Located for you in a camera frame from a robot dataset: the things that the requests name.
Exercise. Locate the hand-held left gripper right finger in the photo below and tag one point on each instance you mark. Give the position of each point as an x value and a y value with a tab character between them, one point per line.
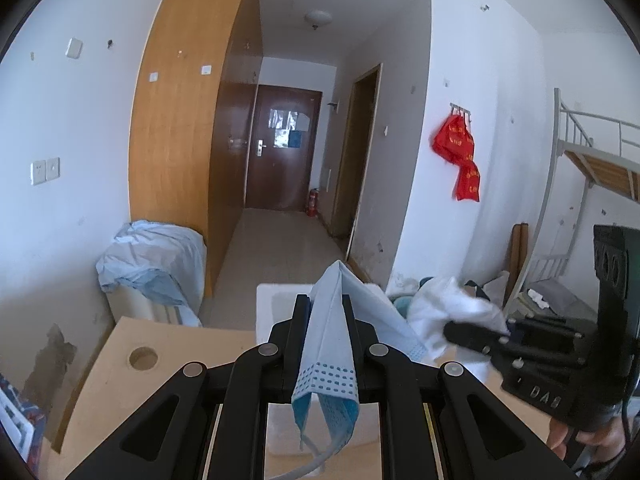
370	360

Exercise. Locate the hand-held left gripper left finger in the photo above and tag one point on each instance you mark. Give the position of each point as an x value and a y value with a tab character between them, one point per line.
285	355

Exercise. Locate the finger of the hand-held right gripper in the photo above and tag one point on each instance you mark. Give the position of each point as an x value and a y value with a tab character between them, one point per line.
475	337
550	325

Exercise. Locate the blue face mask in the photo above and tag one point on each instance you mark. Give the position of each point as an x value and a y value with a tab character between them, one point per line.
327	340

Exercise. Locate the white foam box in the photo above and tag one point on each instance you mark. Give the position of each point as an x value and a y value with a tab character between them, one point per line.
280	310

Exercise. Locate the person's right hand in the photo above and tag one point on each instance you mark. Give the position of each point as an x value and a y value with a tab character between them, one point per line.
597	439

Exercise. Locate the grey bunk mattress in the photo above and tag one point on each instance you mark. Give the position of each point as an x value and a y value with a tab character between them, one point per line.
565	300

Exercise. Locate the teal metal canister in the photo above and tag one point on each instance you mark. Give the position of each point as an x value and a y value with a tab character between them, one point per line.
401	306

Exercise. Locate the brown wooden plank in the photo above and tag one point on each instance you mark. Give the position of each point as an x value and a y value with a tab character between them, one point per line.
519	255

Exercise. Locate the metal bunk bed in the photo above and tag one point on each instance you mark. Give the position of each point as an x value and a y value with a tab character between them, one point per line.
605	170

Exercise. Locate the red fire extinguisher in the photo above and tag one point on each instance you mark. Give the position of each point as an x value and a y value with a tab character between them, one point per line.
312	204

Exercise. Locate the red cloth bag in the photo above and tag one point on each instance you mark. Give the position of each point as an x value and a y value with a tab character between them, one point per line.
469	182
452	140

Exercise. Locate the light blue bedsheet bundle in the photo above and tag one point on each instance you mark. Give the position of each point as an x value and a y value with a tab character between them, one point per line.
150	255

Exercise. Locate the dark brown entrance door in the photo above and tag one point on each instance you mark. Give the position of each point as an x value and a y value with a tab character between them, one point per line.
280	175

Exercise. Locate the brown side door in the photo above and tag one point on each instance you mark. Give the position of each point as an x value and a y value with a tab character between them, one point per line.
360	160

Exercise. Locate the blue door notice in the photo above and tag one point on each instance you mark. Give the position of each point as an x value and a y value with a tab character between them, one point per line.
297	139

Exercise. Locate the small white door notice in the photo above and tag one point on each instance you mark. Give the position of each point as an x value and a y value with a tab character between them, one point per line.
281	138

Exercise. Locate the large white door notice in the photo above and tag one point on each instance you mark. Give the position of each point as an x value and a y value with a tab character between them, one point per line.
287	118

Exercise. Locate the wooden wardrobe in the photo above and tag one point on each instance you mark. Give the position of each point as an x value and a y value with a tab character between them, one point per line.
175	135

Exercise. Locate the colourful printed desk mat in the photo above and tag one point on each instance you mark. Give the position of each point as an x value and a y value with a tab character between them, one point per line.
37	422

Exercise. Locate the round ceiling lamp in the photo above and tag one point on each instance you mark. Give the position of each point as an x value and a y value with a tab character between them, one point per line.
318	17

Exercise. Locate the wall hook rack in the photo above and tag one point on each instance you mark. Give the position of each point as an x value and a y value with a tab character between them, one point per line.
461	109

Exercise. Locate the small corridor wall shelf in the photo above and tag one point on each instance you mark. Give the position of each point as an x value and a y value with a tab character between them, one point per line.
334	106

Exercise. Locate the double white wall socket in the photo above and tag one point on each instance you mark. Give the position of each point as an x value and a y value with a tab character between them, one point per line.
45	171

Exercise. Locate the white wall switch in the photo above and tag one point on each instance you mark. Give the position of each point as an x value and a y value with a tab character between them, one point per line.
74	48

